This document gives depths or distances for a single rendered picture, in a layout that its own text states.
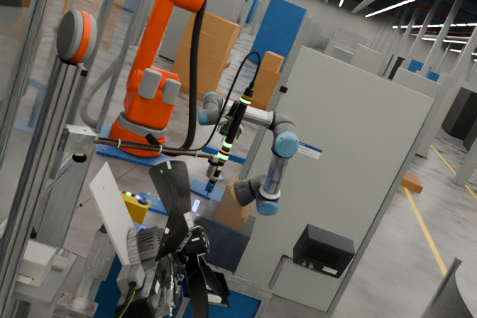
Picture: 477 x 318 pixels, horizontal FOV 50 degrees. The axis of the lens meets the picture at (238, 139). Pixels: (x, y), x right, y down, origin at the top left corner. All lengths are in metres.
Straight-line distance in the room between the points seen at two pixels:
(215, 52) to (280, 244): 6.29
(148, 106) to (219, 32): 4.34
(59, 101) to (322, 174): 2.76
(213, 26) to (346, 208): 6.45
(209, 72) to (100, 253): 8.16
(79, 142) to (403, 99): 2.82
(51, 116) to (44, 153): 0.12
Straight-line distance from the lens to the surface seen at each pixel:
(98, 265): 2.15
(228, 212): 2.84
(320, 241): 2.60
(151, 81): 5.78
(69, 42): 1.60
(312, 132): 3.96
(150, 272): 1.98
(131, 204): 2.56
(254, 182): 2.85
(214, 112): 2.40
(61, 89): 1.65
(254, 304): 2.84
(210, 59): 10.05
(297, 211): 4.18
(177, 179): 2.14
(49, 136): 1.70
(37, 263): 2.16
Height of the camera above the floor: 2.18
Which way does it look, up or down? 15 degrees down
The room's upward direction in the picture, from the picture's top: 22 degrees clockwise
